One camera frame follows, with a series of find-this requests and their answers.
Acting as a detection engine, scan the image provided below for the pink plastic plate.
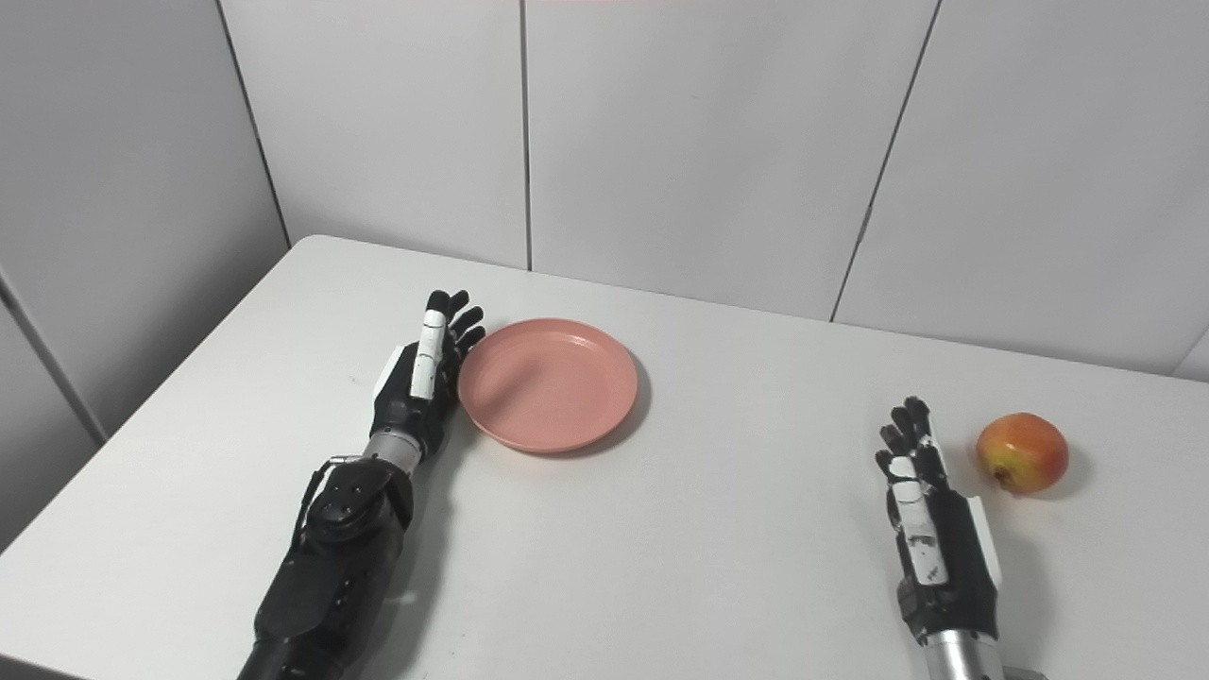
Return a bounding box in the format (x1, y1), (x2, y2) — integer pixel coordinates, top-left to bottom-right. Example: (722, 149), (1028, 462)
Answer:
(457, 318), (639, 455)

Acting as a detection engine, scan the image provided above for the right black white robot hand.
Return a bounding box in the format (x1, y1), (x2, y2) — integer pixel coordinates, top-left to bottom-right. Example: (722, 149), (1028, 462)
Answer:
(874, 396), (1002, 645)

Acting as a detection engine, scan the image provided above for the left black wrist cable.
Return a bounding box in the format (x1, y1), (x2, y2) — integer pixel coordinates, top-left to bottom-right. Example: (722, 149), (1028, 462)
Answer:
(291, 455), (364, 558)

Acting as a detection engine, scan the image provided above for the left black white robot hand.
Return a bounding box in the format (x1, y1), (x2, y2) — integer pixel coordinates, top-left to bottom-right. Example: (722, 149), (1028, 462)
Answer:
(368, 289), (486, 460)

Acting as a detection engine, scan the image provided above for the red yellow apple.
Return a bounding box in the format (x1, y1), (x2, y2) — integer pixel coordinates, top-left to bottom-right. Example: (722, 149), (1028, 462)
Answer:
(976, 412), (1070, 495)

